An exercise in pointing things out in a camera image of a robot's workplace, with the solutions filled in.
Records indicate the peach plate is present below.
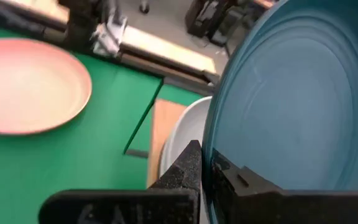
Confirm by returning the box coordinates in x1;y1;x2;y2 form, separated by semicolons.
0;37;93;136

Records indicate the pale grey-green plate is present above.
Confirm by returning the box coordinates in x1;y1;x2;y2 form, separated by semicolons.
159;95;213;224

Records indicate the black equipment box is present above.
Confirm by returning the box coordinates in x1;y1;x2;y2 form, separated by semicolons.
185;0;254;47

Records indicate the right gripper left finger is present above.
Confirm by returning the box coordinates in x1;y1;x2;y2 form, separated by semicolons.
39;139;202;224

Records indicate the dark teal plate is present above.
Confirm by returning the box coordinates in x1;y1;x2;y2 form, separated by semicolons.
202;0;358;224

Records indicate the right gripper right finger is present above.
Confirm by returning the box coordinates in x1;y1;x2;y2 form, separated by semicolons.
211;148;358;224

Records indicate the grey table clamp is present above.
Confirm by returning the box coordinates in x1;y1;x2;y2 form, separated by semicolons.
91;6;129;58

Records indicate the green table mat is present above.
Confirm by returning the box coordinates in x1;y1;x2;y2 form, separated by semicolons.
0;21;204;224

